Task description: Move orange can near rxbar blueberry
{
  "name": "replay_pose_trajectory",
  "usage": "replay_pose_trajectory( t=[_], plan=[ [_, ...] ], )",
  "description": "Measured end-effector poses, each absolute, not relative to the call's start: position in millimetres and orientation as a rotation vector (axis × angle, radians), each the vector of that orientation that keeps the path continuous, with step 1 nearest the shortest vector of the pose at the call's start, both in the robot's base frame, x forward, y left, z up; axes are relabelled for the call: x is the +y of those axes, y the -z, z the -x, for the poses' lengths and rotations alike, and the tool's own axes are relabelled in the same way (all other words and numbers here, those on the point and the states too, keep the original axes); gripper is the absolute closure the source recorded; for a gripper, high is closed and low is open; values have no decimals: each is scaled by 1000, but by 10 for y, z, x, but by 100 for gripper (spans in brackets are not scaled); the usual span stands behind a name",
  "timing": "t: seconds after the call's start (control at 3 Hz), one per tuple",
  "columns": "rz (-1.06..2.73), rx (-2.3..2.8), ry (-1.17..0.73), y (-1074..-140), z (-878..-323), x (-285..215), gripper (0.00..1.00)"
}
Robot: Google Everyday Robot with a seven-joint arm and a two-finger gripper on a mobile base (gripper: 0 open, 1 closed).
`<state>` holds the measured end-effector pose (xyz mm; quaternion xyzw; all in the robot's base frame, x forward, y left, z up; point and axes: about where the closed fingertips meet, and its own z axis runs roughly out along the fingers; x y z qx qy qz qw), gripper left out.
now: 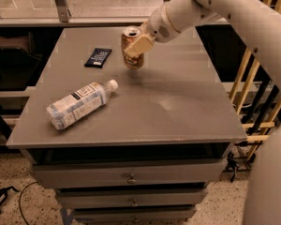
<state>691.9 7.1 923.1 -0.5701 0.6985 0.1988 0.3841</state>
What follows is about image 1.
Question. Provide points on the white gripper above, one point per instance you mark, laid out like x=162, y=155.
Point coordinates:
x=158, y=26

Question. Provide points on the orange soda can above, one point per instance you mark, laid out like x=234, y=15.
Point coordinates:
x=132, y=59

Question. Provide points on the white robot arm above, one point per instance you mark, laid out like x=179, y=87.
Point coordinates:
x=259, y=27

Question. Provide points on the dark blue rxbar wrapper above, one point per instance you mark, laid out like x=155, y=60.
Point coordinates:
x=98, y=58

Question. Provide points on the clear plastic water bottle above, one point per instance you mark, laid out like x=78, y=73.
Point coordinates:
x=68, y=110

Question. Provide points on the grey drawer cabinet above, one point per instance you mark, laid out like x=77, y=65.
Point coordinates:
x=172, y=108

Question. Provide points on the wooden ladder rack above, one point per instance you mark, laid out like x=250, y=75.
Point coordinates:
x=258, y=102

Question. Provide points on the top grey drawer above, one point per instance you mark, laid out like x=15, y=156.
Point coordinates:
x=114, y=175

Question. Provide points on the grey drawer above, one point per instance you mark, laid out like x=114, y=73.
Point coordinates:
x=134, y=214
x=114, y=175
x=132, y=198

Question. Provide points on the middle grey drawer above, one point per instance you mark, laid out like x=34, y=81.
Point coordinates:
x=132, y=198

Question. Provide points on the bottom grey drawer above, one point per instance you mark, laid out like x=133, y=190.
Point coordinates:
x=134, y=214

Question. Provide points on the metal window frame rail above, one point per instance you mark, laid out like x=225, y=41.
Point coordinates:
x=75, y=13

